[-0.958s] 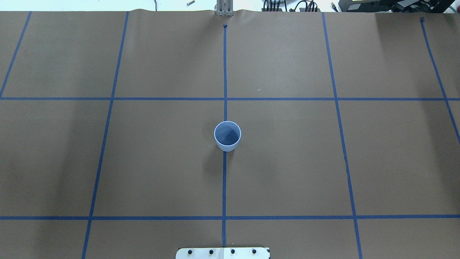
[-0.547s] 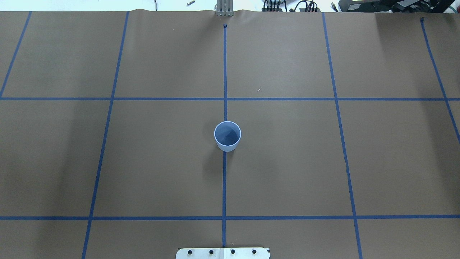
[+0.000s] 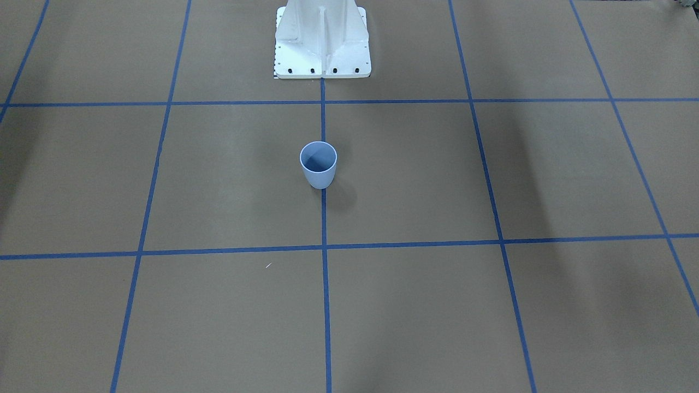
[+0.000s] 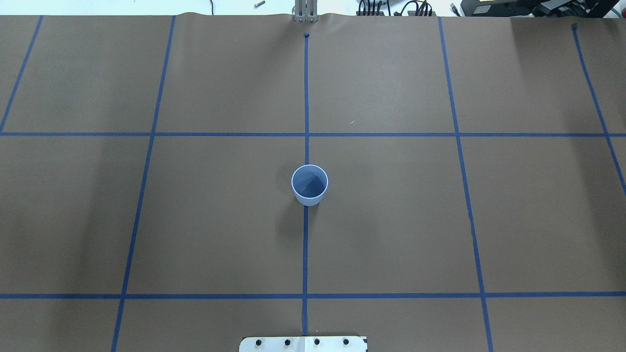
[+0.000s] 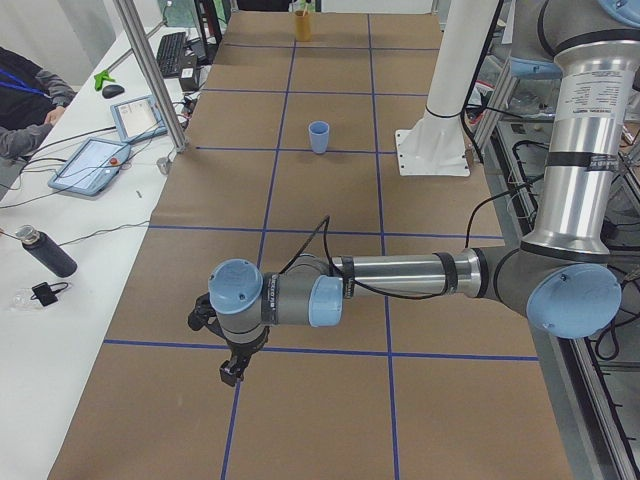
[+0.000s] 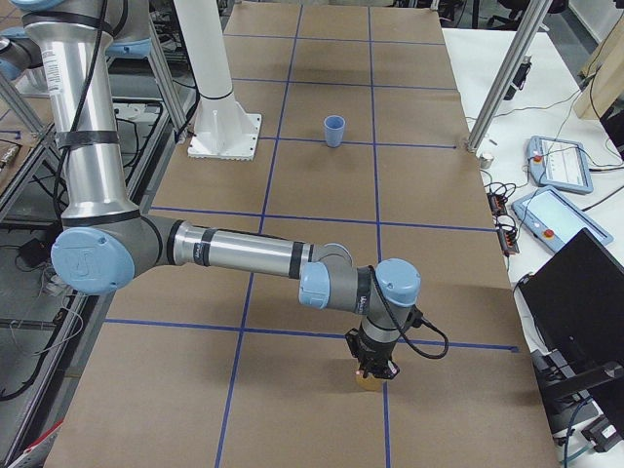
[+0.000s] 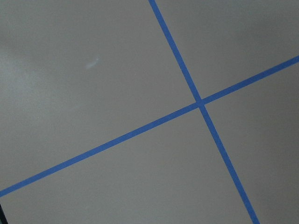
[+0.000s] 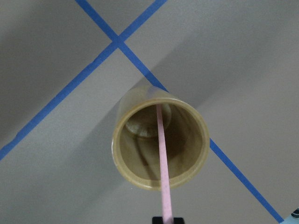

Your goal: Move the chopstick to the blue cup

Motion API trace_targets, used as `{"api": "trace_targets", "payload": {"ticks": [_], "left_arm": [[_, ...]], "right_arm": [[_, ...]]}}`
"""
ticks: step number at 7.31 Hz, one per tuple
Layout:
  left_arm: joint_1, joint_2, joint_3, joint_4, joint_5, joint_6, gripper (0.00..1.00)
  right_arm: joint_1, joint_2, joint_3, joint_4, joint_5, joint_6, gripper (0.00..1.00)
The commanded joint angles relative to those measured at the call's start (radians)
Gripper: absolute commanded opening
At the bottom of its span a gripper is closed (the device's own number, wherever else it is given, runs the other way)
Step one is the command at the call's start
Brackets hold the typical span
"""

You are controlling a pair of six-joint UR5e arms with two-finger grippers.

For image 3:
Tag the blue cup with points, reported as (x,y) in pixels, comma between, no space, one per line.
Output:
(318,160)

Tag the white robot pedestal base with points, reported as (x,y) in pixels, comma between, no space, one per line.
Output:
(321,39)

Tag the brown paper table cover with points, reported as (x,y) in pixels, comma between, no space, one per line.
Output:
(514,208)

